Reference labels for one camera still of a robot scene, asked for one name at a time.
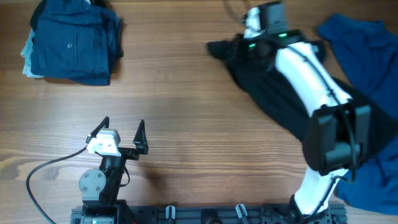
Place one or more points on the folded light grey garment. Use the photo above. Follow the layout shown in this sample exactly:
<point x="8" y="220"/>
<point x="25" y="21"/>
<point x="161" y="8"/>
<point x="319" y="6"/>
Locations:
<point x="26" y="53"/>

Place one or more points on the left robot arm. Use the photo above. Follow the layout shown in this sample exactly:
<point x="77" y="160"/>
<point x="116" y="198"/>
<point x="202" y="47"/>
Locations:
<point x="100" y="187"/>

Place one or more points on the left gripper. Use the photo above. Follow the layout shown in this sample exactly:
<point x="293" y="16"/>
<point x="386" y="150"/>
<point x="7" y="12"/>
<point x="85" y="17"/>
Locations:
<point x="126" y="152"/>

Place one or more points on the folded dark blue shirt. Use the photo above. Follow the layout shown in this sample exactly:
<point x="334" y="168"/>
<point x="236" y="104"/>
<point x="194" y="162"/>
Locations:
<point x="76" y="40"/>

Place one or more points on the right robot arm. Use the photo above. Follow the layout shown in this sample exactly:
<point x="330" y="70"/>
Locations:
<point x="336" y="140"/>

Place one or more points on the blue t-shirt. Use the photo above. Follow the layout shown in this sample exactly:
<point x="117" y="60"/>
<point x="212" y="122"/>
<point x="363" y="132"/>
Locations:
<point x="367" y="53"/>

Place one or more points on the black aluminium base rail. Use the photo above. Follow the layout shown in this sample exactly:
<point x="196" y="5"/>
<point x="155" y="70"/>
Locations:
<point x="261" y="214"/>

